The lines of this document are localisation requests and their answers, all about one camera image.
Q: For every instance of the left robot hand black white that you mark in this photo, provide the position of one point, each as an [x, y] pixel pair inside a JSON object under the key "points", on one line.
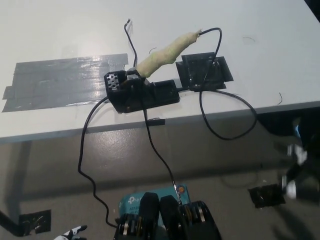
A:
{"points": [[72, 232]]}

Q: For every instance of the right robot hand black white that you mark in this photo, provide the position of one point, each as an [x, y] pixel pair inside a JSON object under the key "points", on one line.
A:
{"points": [[308, 160]]}

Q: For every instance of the black robot body blocks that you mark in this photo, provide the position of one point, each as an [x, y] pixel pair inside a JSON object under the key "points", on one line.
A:
{"points": [[170, 215]]}

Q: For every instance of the black soldering iron base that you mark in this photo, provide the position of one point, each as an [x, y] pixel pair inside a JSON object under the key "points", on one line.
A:
{"points": [[160, 97]]}

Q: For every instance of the black floor tape patch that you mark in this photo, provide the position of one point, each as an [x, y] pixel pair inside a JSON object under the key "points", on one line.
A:
{"points": [[35, 222], [266, 196]]}

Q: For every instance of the teal tp-link box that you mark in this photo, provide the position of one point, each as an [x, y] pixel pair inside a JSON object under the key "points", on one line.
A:
{"points": [[130, 202]]}

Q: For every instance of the black stand leg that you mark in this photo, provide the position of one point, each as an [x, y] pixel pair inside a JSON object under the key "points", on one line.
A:
{"points": [[7, 220]]}

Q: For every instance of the grey table leg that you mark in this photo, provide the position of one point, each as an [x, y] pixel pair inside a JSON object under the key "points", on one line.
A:
{"points": [[22, 162]]}

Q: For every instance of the small black tape strip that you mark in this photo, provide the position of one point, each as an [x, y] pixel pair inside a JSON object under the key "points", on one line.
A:
{"points": [[155, 122]]}

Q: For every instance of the black tape patch on table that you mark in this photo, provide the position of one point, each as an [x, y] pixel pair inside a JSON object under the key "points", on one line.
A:
{"points": [[200, 72]]}

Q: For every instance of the grey duct tape patch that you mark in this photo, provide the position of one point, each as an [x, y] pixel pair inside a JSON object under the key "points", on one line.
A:
{"points": [[62, 80]]}

